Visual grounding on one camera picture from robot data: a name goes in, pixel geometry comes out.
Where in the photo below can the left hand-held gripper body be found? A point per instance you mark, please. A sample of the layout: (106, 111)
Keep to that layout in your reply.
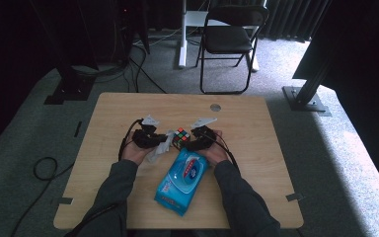
(144, 136)

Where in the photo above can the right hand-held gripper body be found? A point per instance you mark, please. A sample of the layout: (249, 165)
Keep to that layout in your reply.
(205, 136)

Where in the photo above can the white wet wipe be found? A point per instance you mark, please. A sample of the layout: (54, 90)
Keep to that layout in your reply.
(161, 149)

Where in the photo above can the colourful puzzle cube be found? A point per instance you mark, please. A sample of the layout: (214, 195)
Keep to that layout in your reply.
(181, 136)

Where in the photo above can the blue wet wipes pack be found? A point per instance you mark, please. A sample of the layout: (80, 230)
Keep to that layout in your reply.
(181, 184)

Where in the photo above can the person's left hand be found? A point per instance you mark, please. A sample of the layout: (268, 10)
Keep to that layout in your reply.
(135, 153)

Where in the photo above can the person's right hand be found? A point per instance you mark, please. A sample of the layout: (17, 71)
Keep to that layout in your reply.
(215, 153)

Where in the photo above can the black tape strip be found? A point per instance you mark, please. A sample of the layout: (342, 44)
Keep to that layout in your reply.
(78, 129)

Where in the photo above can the black stand with base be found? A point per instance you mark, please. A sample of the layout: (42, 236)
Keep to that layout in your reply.
(70, 89)

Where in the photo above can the black folding chair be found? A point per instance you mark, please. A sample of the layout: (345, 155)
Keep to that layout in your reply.
(227, 39)

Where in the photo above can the grey tape piece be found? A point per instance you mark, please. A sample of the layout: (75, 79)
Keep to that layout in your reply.
(65, 200)
(294, 197)

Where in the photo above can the dark curtain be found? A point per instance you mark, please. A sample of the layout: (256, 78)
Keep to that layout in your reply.
(289, 19)

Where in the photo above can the black hanging cloth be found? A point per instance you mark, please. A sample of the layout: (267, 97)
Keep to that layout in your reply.
(358, 49)

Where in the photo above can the metal stand with base plate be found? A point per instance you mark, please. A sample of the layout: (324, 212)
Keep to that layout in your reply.
(304, 98)

